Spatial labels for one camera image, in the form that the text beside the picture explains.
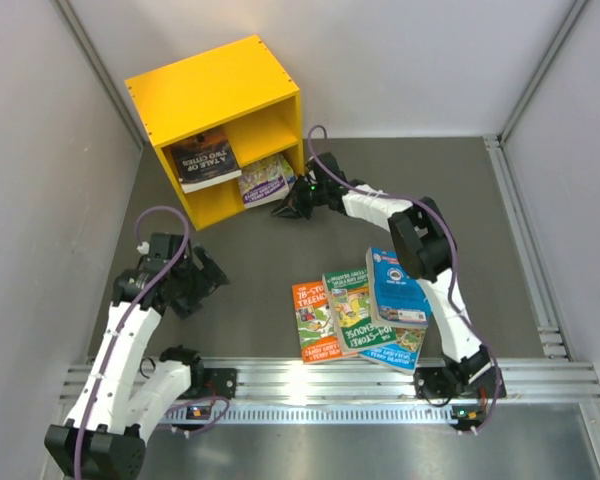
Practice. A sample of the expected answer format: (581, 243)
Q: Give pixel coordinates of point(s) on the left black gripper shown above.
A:
(185, 305)

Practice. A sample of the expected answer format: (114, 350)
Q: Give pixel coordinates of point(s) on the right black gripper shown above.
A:
(295, 207)

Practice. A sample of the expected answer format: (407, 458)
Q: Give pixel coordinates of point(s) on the purple 52-storey treehouse book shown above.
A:
(266, 181)

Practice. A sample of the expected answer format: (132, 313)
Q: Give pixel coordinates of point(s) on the dark Tale of Two Cities book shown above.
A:
(204, 160)

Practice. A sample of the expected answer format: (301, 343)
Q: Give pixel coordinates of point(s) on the blue thick paperback book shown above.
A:
(396, 300)

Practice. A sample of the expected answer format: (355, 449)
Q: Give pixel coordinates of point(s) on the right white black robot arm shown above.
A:
(425, 250)

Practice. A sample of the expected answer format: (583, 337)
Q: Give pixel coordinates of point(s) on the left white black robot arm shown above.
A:
(105, 434)

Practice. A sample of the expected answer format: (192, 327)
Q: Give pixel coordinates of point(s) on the green 104-storey treehouse book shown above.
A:
(349, 301)

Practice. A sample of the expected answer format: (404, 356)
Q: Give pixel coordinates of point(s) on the yellow wooden shelf box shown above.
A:
(240, 87)

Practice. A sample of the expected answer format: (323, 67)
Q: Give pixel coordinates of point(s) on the orange 78-storey treehouse book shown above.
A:
(317, 337)

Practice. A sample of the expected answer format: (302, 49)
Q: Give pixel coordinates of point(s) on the light blue treehouse book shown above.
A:
(403, 354)

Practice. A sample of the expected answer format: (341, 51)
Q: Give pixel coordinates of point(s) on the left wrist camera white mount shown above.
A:
(144, 248)

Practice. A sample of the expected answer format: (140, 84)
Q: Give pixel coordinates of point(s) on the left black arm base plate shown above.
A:
(219, 382)

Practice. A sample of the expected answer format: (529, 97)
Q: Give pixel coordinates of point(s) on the aluminium mounting rail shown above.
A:
(287, 391)

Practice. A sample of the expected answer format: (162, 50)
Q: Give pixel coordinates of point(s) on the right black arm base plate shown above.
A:
(438, 384)

